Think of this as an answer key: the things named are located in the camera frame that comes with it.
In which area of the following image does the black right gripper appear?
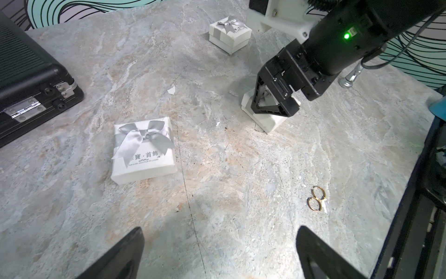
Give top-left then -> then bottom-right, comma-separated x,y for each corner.
250,20 -> 386,117

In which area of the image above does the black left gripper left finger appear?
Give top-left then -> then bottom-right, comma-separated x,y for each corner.
77,227 -> 145,279

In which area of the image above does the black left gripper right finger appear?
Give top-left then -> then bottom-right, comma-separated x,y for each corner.
296,226 -> 365,279

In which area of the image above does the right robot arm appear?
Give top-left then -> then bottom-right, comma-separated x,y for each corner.
247,1 -> 446,117

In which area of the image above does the white gift box left bow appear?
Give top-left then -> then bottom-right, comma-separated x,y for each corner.
111,117 -> 177,185

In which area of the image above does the blue right clamp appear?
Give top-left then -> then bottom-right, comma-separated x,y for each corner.
429,96 -> 446,121

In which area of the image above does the black ribbed briefcase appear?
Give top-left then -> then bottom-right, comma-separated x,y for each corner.
1,14 -> 84,146

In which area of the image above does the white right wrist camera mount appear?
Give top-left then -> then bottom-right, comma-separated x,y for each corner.
246,0 -> 321,44

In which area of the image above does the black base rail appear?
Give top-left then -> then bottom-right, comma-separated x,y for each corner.
371,116 -> 446,279

